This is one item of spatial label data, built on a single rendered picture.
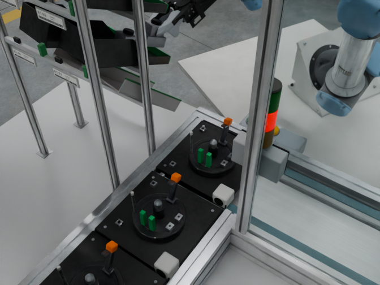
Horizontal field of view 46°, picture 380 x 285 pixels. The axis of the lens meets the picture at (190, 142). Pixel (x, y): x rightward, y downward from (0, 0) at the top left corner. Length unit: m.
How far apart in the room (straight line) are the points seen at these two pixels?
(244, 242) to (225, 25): 2.73
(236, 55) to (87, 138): 0.73
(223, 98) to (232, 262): 0.68
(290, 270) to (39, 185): 0.79
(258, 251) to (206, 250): 0.14
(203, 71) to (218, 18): 2.04
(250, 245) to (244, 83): 0.76
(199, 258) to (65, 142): 0.67
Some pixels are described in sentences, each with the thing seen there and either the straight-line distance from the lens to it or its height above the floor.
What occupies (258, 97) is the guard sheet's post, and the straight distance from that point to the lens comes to 0.85.
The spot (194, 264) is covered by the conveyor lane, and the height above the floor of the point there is 0.95.
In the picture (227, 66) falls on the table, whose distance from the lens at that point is 1.84.
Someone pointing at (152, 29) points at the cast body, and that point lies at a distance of 1.25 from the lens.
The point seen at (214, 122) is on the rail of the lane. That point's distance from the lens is 1.44.
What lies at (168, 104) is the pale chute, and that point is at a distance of 1.39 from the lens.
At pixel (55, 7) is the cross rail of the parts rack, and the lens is 1.03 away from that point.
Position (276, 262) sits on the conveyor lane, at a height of 0.92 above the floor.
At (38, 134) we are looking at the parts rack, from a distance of 1.49.
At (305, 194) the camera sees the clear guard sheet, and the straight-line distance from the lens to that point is 0.97.
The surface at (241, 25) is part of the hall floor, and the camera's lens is 3.76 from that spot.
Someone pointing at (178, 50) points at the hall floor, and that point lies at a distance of 3.45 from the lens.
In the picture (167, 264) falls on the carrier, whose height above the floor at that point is 0.99.
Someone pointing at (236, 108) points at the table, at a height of 0.86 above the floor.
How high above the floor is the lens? 1.95
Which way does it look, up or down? 46 degrees down
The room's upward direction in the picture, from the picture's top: 1 degrees counter-clockwise
